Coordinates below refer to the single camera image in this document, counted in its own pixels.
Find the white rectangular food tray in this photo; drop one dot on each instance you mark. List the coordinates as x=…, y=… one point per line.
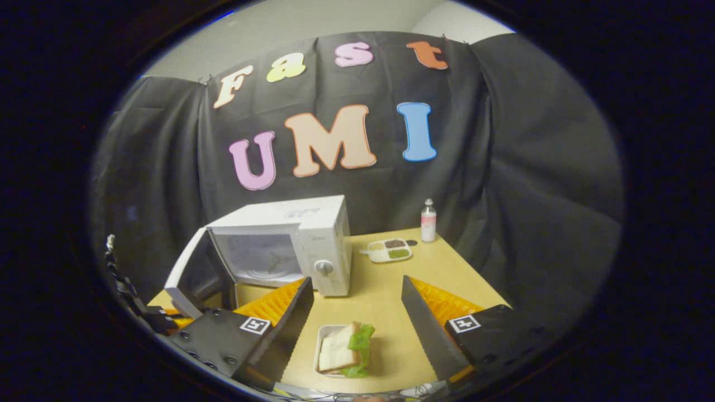
x=324, y=333

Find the white divided sauce plate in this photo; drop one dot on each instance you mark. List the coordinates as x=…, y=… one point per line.
x=385, y=251

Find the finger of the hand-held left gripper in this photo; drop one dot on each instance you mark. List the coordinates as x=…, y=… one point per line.
x=156, y=319

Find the small white pink bottle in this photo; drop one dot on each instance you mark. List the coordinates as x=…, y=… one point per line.
x=428, y=223

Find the lettuce sandwich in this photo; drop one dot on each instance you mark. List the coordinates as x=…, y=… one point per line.
x=338, y=352

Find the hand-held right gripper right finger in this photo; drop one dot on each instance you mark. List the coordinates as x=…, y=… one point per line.
x=427, y=329

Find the white microwave oven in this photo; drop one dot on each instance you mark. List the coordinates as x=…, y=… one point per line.
x=324, y=234

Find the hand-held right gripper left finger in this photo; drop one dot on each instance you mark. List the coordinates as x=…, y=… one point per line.
x=290, y=329

